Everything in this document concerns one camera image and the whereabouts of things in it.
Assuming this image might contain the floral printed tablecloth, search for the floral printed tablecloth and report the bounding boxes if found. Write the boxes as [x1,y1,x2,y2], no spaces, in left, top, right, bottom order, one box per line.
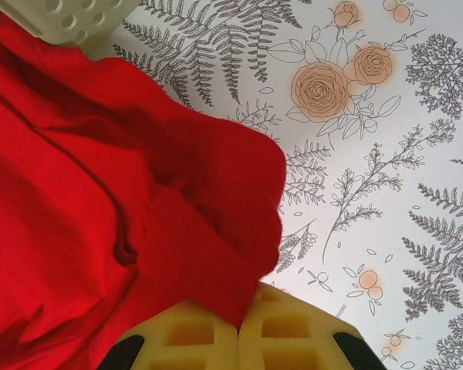
[76,0,463,370]

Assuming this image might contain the pale green perforated plastic basket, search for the pale green perforated plastic basket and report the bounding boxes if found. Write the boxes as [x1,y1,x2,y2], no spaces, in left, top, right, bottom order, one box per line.
[0,0,140,45]

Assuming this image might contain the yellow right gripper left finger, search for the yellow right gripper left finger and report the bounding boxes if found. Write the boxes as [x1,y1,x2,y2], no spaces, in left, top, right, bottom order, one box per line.
[86,300,242,370]

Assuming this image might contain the red t-shirt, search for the red t-shirt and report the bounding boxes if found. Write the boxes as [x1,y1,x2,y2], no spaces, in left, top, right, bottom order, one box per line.
[0,7,289,370]

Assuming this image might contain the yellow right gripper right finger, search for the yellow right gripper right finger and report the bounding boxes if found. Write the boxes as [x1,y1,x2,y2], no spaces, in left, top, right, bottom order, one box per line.
[238,283,383,370]

